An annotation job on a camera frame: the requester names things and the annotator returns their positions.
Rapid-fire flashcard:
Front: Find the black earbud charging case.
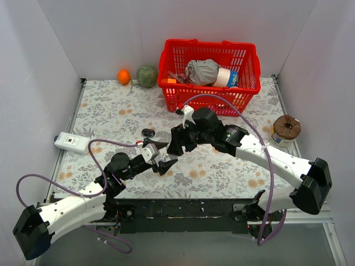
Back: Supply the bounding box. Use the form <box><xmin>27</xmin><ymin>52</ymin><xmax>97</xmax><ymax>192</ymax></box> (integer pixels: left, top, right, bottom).
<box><xmin>141</xmin><ymin>129</ymin><xmax>155</xmax><ymax>138</ymax></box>

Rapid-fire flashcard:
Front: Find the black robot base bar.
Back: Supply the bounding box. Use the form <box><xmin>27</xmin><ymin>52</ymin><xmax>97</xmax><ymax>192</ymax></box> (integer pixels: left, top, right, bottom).
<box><xmin>100</xmin><ymin>199</ymin><xmax>272</xmax><ymax>237</ymax></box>

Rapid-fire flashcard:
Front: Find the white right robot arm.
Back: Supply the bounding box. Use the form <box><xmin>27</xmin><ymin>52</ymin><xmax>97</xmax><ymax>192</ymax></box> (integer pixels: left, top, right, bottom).
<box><xmin>167</xmin><ymin>105</ymin><xmax>332</xmax><ymax>220</ymax></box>

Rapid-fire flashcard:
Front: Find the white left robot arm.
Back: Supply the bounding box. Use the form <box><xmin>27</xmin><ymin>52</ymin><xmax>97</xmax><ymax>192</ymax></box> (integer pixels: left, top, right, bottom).
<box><xmin>13</xmin><ymin>138</ymin><xmax>178</xmax><ymax>260</ymax></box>

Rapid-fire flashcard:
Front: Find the pink blue cup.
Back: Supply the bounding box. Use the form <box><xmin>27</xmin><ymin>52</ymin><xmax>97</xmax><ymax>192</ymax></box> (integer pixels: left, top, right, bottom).
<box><xmin>212</xmin><ymin>68</ymin><xmax>239</xmax><ymax>88</ymax></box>

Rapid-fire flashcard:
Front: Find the red plastic shopping basket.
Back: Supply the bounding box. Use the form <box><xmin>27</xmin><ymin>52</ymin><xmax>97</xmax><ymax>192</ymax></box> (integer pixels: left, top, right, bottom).
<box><xmin>158</xmin><ymin>39</ymin><xmax>261</xmax><ymax>116</ymax></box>

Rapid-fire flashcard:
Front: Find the grey crumpled bag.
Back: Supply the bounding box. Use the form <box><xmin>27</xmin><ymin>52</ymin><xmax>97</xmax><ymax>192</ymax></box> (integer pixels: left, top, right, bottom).
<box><xmin>185</xmin><ymin>59</ymin><xmax>221</xmax><ymax>86</ymax></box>

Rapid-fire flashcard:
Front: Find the green melon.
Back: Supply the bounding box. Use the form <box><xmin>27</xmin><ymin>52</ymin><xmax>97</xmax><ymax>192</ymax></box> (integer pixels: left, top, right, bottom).
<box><xmin>136</xmin><ymin>65</ymin><xmax>158</xmax><ymax>88</ymax></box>

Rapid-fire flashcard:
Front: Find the white rectangular device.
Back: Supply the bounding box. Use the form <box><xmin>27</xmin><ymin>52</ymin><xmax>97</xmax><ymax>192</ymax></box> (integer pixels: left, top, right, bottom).
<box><xmin>54</xmin><ymin>132</ymin><xmax>90</xmax><ymax>155</ymax></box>

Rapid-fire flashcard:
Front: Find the orange fruit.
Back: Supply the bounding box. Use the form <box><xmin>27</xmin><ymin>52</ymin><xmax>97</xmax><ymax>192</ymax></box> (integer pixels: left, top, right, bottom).
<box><xmin>117</xmin><ymin>69</ymin><xmax>131</xmax><ymax>85</ymax></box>

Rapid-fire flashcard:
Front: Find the jar with brown lid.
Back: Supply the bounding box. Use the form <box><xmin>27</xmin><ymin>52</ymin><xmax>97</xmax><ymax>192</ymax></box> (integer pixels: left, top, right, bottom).
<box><xmin>270</xmin><ymin>115</ymin><xmax>301</xmax><ymax>147</ymax></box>

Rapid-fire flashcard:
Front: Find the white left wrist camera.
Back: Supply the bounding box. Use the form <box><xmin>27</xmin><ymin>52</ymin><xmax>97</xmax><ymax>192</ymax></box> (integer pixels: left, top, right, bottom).
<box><xmin>136</xmin><ymin>138</ymin><xmax>160</xmax><ymax>163</ymax></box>

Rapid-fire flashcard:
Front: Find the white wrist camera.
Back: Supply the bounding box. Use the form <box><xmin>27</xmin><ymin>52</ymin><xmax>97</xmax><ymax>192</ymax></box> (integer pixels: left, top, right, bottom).
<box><xmin>175</xmin><ymin>104</ymin><xmax>195</xmax><ymax>129</ymax></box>
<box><xmin>136</xmin><ymin>138</ymin><xmax>160</xmax><ymax>163</ymax></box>

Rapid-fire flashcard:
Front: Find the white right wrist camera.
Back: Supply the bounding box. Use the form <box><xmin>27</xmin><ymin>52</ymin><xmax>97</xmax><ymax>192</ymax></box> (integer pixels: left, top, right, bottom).
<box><xmin>175</xmin><ymin>104</ymin><xmax>195</xmax><ymax>129</ymax></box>

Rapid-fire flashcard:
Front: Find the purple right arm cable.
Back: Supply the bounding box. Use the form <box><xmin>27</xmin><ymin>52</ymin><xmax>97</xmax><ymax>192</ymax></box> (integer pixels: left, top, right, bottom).
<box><xmin>181</xmin><ymin>93</ymin><xmax>288</xmax><ymax>247</ymax></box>

